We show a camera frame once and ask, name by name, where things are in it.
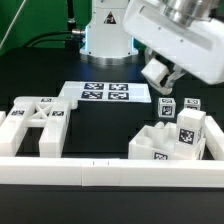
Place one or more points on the white part at left edge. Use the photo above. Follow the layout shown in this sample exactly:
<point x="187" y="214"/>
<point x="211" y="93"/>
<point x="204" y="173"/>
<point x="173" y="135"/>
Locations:
<point x="2" y="117"/>

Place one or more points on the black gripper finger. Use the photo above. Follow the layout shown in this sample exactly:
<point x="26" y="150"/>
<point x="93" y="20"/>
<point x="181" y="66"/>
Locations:
<point x="178" y="73"/>
<point x="150" y="56"/>

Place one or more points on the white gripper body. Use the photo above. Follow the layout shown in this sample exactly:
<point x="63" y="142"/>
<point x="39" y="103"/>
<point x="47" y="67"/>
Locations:
<point x="198" y="49"/>

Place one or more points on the white obstacle fence wall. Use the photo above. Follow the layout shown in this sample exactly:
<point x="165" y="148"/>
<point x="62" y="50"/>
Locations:
<point x="105" y="172"/>

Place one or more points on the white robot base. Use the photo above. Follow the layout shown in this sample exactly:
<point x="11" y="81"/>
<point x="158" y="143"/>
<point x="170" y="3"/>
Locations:
<point x="106" y="42"/>

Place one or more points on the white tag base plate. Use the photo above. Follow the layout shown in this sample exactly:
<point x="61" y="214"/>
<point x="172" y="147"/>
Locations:
<point x="105" y="91"/>

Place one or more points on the white chair nut peg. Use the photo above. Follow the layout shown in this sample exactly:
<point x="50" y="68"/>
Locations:
<point x="154" y="72"/>

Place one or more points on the white chair back frame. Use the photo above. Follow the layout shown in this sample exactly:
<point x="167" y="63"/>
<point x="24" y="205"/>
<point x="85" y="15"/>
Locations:
<point x="52" y="114"/>

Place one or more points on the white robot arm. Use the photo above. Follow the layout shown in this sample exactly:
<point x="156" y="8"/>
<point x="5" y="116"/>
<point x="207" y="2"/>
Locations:
<point x="185" y="12"/>

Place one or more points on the white chair seat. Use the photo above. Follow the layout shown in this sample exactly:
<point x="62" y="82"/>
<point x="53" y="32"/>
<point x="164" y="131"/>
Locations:
<point x="159" y="142"/>

